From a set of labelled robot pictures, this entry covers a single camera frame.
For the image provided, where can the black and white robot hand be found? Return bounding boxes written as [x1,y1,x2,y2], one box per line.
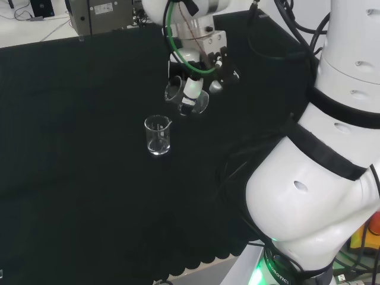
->
[166,29,241,116]

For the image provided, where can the small clear glass beaker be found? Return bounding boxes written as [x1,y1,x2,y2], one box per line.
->
[164,75,210,116]

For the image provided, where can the clear glass beaker with spout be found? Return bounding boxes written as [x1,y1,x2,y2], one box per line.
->
[144,115,173,157]

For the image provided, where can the grey metal equipment box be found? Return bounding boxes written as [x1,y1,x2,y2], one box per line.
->
[64,0,134,36]

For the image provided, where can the black bench cloth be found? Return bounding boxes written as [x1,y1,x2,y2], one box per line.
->
[0,8,323,278]

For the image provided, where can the black device box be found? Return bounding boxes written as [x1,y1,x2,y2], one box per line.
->
[30,0,56,18]

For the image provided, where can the yellow stop button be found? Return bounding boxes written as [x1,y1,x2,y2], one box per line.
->
[349,207,380,257]

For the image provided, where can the green cable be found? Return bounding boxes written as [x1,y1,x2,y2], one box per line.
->
[164,0,218,75]

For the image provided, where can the black cable bundle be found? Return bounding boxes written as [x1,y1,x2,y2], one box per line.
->
[247,0,331,64]

